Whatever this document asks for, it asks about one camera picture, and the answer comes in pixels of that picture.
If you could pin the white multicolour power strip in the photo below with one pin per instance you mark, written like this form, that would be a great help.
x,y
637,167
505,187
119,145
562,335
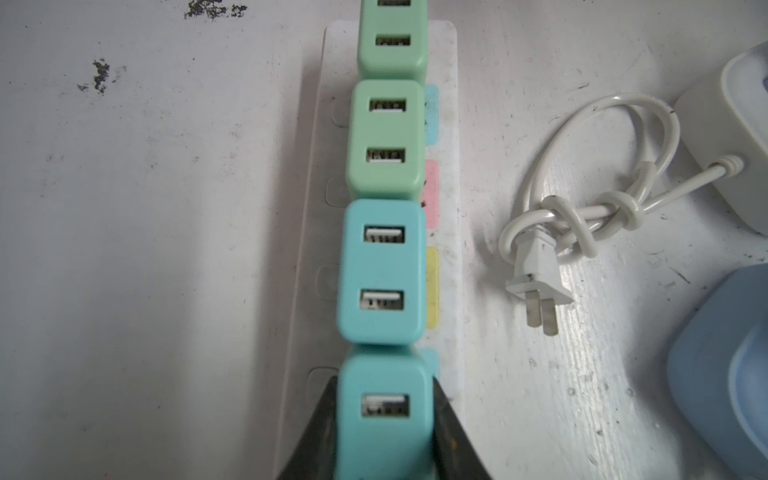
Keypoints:
x,y
315,348

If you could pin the white square socket cube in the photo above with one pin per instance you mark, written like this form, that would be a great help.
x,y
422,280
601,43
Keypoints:
x,y
724,114

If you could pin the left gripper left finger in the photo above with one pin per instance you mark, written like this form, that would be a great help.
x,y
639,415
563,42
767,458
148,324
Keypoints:
x,y
314,456

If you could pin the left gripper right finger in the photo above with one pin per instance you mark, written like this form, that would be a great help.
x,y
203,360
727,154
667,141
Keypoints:
x,y
454,456

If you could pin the green charger plug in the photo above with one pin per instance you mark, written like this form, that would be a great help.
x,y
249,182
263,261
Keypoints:
x,y
393,40
387,140

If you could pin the dark teal charger plug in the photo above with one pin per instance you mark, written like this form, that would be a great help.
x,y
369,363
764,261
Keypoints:
x,y
382,284

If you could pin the blue square socket cube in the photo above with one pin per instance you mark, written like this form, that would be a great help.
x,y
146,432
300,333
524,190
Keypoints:
x,y
717,371

